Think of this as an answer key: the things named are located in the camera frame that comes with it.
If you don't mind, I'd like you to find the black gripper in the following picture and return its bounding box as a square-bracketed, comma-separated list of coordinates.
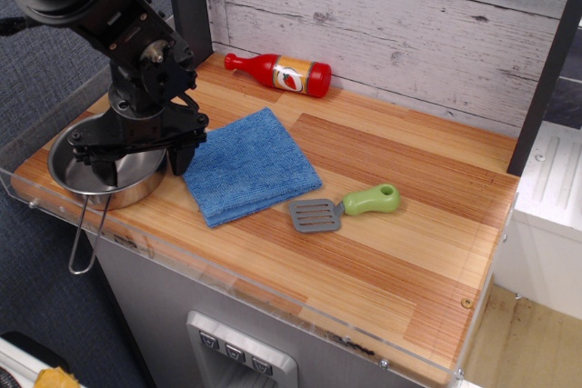
[67, 102, 209, 187]

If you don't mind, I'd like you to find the stainless steel saucepan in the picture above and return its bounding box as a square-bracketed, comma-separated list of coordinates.
[47, 115, 166, 275]

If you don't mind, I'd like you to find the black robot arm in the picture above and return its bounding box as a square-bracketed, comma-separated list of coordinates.
[13, 0, 209, 186]

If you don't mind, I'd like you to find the blue folded cloth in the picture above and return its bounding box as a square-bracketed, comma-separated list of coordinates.
[183, 107, 322, 228]

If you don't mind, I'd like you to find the grey toy kitchen cabinet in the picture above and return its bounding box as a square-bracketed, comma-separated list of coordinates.
[96, 239, 414, 387]

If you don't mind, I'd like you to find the green grey toy spatula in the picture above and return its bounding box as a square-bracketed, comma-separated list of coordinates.
[288, 184, 401, 234]

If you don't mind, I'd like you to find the red toy sauce bottle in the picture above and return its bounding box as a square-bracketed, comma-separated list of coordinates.
[225, 54, 332, 98]

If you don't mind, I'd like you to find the silver button panel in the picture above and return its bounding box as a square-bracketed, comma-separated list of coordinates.
[186, 311, 299, 388]

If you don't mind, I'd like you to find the yellow object bottom left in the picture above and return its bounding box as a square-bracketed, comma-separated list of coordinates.
[33, 367, 82, 388]

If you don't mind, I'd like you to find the white toy sink unit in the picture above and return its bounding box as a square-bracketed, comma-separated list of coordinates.
[494, 122, 581, 319]

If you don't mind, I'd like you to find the dark left frame post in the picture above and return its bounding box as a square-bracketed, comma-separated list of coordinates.
[171, 0, 214, 67]

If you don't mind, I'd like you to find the dark frame post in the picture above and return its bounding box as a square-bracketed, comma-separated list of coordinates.
[171, 0, 214, 67]
[507, 0, 581, 176]

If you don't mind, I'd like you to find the clear acrylic guard rail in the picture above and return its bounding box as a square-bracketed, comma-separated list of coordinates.
[0, 15, 519, 388]

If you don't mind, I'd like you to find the dark right frame post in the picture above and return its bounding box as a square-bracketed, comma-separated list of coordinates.
[507, 0, 581, 176]

